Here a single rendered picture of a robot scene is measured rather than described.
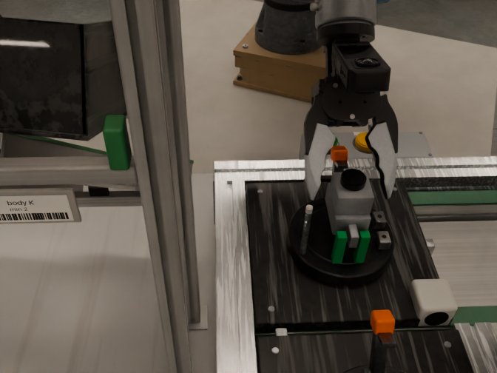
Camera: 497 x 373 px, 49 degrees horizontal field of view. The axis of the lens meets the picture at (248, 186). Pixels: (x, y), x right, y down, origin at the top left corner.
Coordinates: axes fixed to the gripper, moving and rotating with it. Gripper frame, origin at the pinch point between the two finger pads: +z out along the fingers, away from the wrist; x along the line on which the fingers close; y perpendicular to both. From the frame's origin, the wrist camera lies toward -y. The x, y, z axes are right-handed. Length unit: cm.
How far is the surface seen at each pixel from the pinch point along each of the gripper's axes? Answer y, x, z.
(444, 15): 257, -121, -95
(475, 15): 257, -140, -95
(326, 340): -3.0, 3.9, 16.9
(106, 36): -27.4, 23.5, -11.9
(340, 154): 5.6, 0.0, -4.8
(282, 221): 10.4, 7.2, 4.3
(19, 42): -30.2, 28.3, -10.9
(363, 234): -0.7, -1.2, 5.1
